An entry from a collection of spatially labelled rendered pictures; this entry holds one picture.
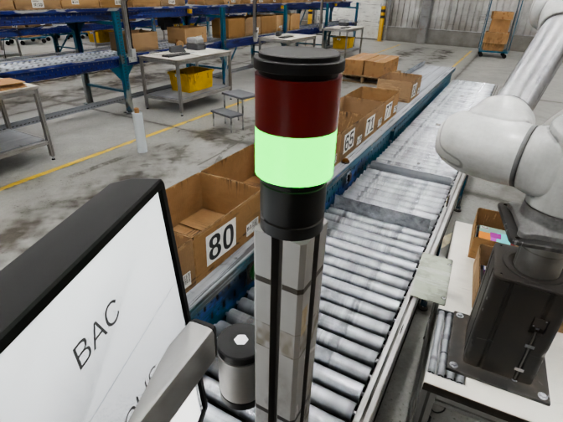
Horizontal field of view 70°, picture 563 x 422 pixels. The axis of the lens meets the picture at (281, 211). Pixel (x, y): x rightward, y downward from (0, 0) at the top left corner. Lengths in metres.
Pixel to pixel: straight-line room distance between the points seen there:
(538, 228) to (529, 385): 0.48
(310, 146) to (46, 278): 0.16
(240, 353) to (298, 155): 0.20
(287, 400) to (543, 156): 0.84
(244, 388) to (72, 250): 0.20
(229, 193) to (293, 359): 1.28
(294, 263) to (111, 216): 0.13
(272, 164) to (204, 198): 1.43
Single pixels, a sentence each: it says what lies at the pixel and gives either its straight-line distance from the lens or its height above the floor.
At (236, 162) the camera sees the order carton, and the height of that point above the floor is 1.01.
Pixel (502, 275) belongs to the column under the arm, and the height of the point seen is 1.08.
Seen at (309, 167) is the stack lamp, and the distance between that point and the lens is 0.23.
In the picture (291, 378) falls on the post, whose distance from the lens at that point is 0.34.
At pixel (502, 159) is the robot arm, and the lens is 1.08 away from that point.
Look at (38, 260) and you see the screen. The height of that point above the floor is 1.55.
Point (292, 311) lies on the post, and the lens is 0.29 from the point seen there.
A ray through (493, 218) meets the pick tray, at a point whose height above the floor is 0.82.
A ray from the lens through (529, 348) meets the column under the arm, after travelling 1.29.
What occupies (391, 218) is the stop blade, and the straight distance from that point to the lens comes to 1.96.
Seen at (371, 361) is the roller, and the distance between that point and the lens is 1.29.
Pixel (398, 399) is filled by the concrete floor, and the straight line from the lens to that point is 2.18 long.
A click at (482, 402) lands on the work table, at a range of 1.29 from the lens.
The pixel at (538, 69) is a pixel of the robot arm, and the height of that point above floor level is 1.52.
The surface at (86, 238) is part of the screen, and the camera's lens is 0.29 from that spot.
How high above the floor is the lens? 1.69
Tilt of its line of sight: 29 degrees down
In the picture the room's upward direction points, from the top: 2 degrees clockwise
